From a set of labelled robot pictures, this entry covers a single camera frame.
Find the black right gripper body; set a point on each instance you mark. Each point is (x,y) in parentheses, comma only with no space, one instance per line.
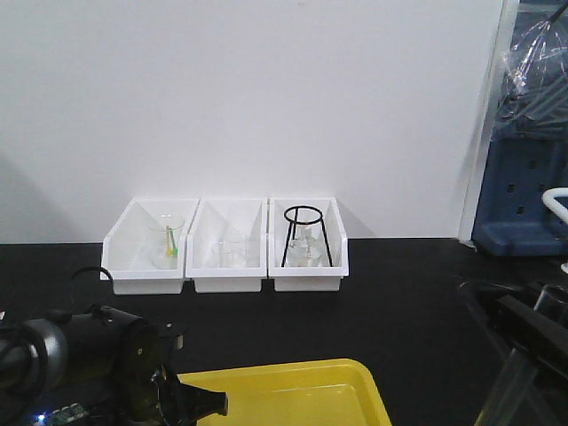
(506,314)

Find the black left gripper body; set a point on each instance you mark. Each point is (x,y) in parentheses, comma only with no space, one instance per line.
(125,349)

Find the clear test tube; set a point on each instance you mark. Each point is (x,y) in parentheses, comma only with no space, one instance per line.
(518,373)

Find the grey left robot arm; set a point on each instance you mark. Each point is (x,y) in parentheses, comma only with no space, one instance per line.
(62,349)

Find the yellow plastic tray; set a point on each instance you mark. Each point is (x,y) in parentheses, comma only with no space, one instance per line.
(319,392)

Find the left white storage bin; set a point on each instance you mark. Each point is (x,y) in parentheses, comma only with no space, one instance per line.
(126,248)

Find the white storage bin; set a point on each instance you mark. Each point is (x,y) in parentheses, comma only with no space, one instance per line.
(126,248)
(213,218)
(307,279)

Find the white lab faucet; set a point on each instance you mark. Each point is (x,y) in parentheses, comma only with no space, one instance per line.
(550,199)

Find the glass beaker with green stirrer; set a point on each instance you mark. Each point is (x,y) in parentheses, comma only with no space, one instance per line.
(164,242)

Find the clear glass beakers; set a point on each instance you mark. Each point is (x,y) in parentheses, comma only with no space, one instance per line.
(231,250)

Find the blue pegboard drying rack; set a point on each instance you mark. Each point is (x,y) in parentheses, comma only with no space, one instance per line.
(526,131)

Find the middle white storage bin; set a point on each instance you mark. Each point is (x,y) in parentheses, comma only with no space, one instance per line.
(213,218)

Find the right white storage bin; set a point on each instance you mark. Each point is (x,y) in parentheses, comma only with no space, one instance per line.
(307,279)

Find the clear glass flask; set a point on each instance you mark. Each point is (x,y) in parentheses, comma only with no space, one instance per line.
(304,250)

